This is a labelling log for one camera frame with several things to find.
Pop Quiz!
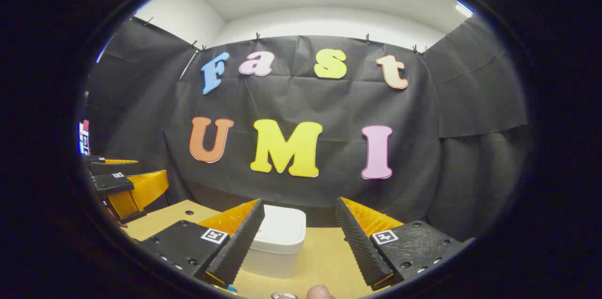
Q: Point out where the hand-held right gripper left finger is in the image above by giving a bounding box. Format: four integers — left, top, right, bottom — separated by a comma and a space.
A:
139, 198, 265, 290

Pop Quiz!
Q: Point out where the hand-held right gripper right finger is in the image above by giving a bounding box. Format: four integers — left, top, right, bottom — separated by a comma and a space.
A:
335, 197, 475, 291

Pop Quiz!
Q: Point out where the white desktop garbage bin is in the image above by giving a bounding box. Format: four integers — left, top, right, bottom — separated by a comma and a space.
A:
242, 204, 307, 280

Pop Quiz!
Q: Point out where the wooden desktop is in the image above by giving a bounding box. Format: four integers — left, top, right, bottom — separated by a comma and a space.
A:
123, 199, 391, 299

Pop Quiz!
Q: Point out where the black backdrop cloth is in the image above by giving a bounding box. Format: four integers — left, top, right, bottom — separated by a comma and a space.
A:
82, 16, 530, 243

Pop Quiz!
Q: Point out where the ceiling light panel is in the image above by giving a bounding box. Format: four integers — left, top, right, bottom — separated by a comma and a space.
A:
454, 1, 474, 19

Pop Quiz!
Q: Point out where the wall poster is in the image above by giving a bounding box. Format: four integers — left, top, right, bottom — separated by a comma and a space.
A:
78, 119, 91, 156

